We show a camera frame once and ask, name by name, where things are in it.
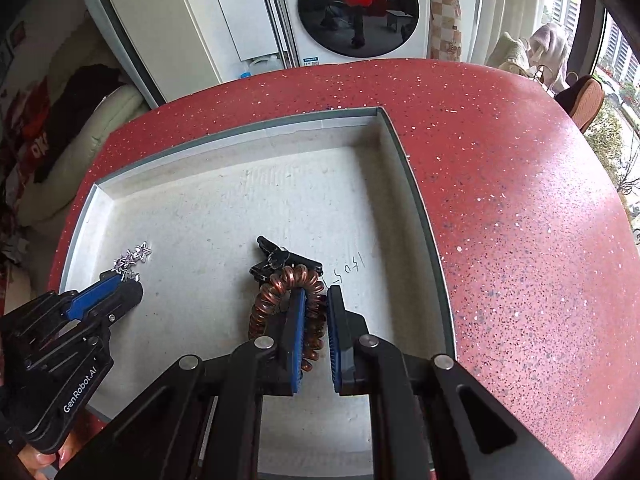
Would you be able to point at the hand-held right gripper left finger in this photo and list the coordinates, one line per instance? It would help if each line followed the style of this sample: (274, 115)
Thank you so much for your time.
(298, 340)

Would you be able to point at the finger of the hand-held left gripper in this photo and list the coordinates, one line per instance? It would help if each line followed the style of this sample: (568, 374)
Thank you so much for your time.
(95, 295)
(122, 300)

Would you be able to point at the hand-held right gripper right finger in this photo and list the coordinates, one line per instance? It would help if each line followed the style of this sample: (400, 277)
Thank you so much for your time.
(334, 345)

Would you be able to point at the silver star hair clip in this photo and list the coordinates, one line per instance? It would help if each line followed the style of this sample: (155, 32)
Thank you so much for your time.
(131, 257)

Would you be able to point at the white shallow tray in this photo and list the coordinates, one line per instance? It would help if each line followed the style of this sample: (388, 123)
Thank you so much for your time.
(225, 210)

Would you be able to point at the person's left hand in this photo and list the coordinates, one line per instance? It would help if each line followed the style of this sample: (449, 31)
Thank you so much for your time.
(42, 461)

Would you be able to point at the black hair claw clip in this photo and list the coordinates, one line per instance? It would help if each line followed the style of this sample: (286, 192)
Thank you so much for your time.
(265, 246)

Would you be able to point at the cream armchair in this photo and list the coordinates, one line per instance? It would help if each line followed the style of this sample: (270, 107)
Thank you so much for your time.
(90, 150)

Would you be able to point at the red printed cloth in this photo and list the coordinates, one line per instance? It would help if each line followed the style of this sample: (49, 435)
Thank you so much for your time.
(30, 145)

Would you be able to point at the dark cloth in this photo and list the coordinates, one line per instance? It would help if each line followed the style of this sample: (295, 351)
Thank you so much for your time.
(75, 100)

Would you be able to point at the white plastic jug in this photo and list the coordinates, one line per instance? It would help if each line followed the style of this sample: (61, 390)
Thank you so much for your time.
(260, 66)

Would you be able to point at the white cabinet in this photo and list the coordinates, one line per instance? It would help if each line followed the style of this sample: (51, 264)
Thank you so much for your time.
(175, 20)

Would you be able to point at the white washing machine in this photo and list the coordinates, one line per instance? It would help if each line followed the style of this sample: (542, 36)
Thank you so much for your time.
(350, 35)

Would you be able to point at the cream cushion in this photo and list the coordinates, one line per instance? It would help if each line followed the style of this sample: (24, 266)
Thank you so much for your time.
(510, 52)

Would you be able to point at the orange brown chair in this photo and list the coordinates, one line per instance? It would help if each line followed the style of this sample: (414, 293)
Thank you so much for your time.
(585, 102)

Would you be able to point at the pale pink blanket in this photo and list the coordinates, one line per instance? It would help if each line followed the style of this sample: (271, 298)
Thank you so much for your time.
(550, 50)

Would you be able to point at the white curtain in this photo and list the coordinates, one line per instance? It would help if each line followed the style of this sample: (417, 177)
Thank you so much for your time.
(500, 0)

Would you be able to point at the dark window frame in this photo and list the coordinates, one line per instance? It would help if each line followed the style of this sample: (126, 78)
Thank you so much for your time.
(587, 35)

